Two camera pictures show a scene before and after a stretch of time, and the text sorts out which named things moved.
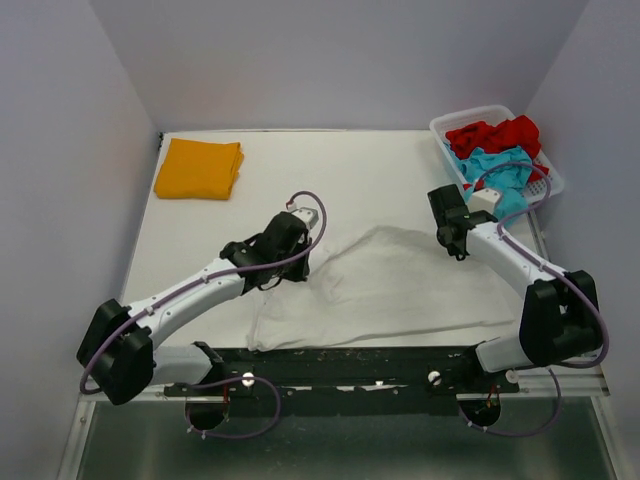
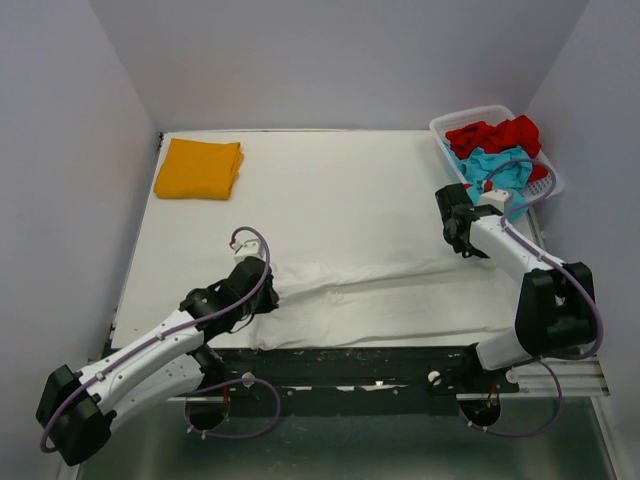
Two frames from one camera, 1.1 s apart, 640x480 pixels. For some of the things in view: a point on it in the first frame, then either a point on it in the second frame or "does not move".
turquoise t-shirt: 511,182 does not move
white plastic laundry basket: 548,184 does not move
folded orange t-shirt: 198,169 does not move
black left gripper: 298,273 → 270,302
